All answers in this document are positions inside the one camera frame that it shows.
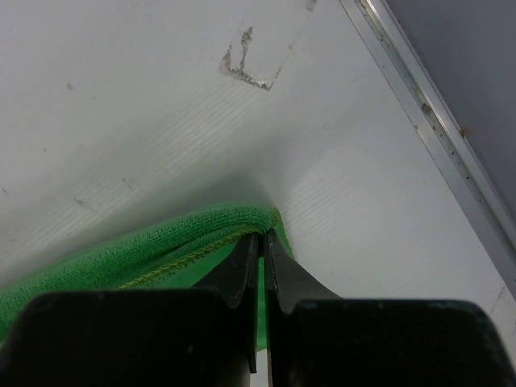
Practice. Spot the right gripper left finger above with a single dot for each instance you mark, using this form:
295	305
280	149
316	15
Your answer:
204	335

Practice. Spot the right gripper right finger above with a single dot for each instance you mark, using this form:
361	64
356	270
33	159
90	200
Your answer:
317	338

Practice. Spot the green microfiber towel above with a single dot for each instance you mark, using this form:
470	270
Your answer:
167	254

